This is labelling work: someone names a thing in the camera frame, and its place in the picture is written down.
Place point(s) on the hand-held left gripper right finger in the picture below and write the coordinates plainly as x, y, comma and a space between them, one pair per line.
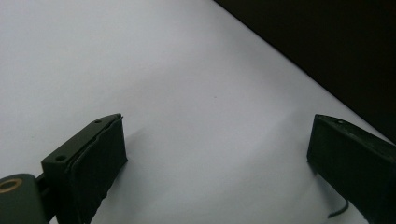
351, 161

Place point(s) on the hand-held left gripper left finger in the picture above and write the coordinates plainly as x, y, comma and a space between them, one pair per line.
88, 165

